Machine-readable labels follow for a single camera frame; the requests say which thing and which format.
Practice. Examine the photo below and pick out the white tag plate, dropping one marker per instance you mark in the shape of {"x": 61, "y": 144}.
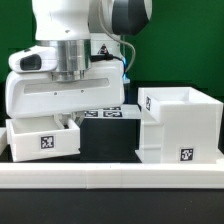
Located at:
{"x": 125, "y": 111}

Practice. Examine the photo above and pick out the white fence wall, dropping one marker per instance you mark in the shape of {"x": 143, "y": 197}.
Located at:
{"x": 90, "y": 176}

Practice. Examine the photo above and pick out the white front drawer box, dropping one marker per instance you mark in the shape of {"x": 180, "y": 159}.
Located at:
{"x": 39, "y": 138}

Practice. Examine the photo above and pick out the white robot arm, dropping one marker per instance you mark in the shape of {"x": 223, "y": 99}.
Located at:
{"x": 63, "y": 73}

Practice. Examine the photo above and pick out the white drawer cabinet frame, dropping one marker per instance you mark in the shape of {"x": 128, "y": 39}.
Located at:
{"x": 178, "y": 125}

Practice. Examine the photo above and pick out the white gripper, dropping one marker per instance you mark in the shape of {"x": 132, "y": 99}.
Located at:
{"x": 36, "y": 94}

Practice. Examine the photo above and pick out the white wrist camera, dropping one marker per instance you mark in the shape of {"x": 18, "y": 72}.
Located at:
{"x": 34, "y": 59}

